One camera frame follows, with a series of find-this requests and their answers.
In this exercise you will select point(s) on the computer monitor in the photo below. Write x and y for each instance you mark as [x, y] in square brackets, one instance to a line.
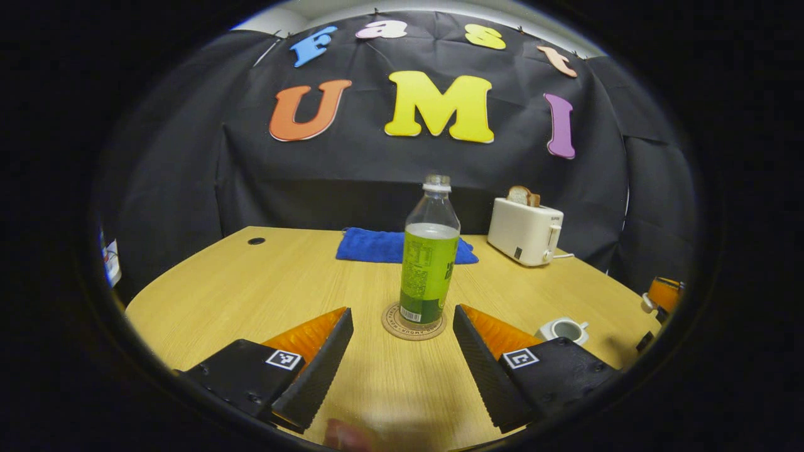
[112, 260]

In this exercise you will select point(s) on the white toaster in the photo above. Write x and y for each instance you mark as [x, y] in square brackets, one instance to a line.
[524, 232]

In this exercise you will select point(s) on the green label water bottle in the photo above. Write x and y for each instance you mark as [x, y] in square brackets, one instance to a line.
[428, 276]

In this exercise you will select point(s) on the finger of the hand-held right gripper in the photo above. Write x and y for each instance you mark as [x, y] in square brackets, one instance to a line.
[666, 294]

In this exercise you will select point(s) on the blue cloth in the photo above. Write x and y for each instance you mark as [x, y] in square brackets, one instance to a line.
[370, 246]

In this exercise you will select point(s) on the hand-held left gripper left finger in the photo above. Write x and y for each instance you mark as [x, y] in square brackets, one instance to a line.
[317, 376]

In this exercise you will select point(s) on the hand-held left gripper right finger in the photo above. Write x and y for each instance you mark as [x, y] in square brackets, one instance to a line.
[487, 376]

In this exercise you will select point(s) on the bread slice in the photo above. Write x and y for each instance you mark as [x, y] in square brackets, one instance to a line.
[520, 196]

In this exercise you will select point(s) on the grey ceramic teacup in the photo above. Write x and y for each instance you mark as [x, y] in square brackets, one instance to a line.
[565, 329]

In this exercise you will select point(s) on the round cork coaster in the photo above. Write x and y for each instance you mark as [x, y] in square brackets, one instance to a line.
[392, 326]

